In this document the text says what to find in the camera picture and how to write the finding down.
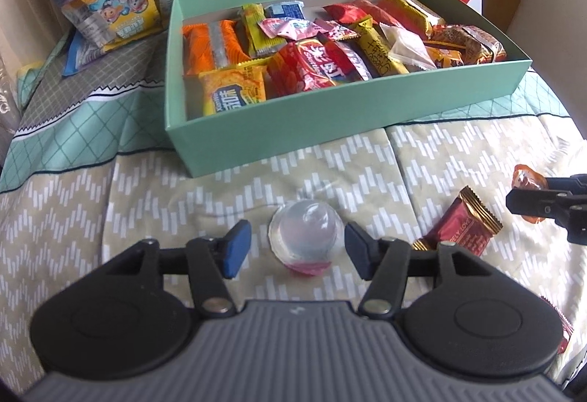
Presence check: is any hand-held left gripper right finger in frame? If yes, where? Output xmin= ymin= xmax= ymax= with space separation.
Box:
xmin=344 ymin=222 xmax=507 ymax=319

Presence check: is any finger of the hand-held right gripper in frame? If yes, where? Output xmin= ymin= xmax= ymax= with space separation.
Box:
xmin=506 ymin=188 xmax=587 ymax=247
xmin=543 ymin=174 xmax=587 ymax=196

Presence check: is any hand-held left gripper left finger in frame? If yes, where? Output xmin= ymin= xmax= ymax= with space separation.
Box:
xmin=81 ymin=220 xmax=252 ymax=316

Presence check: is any orange jelly cup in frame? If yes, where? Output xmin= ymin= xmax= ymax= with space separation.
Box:
xmin=511 ymin=164 xmax=548 ymax=225

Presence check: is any clear jelly cup pink lid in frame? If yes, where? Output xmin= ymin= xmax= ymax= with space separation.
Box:
xmin=268 ymin=200 xmax=344 ymax=278

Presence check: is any dark red gold-edged packet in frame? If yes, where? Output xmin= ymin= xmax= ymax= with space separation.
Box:
xmin=410 ymin=185 xmax=504 ymax=258

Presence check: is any shiny red snack packet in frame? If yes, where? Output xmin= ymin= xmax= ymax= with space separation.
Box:
xmin=539 ymin=294 xmax=574 ymax=354

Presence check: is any mint green cardboard box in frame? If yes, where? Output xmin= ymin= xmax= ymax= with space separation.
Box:
xmin=164 ymin=0 xmax=533 ymax=178

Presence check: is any small yellow biscuit packet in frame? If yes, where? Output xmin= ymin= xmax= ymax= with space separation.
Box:
xmin=198 ymin=65 xmax=268 ymax=117

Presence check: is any orange and white snack packet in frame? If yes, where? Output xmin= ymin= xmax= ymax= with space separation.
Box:
xmin=424 ymin=25 xmax=507 ymax=65

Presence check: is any small yellow-orange candy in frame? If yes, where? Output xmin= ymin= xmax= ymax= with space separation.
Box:
xmin=426 ymin=45 xmax=465 ymax=69

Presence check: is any red rainbow candy packet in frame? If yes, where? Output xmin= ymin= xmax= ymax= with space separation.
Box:
xmin=267 ymin=40 xmax=372 ymax=97

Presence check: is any long yellow snack bar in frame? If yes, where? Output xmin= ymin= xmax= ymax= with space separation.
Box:
xmin=349 ymin=17 xmax=409 ymax=77

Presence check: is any orange packet with silver seam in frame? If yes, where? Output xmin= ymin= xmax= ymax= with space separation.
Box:
xmin=182 ymin=19 xmax=251 ymax=76

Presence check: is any yellow-green slim packet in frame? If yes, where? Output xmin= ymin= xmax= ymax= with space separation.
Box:
xmin=241 ymin=4 xmax=287 ymax=56

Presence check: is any red-white patterned candy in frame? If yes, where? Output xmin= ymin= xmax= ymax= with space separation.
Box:
xmin=316 ymin=19 xmax=361 ymax=42

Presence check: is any pink slim packet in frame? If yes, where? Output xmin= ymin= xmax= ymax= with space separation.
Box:
xmin=258 ymin=18 xmax=322 ymax=40

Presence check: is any large yellow wavy-line packet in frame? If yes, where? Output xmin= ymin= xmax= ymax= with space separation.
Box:
xmin=376 ymin=0 xmax=445 ymax=40

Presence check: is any orange-red snack packet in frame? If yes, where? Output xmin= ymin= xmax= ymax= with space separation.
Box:
xmin=323 ymin=4 xmax=381 ymax=24

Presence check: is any small blue-white packet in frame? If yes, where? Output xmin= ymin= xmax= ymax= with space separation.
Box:
xmin=263 ymin=0 xmax=307 ymax=19

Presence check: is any small blue snack packet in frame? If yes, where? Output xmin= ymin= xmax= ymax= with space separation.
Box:
xmin=62 ymin=32 xmax=108 ymax=77

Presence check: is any yellow cartoon snack packet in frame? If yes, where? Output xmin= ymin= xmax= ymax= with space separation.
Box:
xmin=62 ymin=0 xmax=163 ymax=53

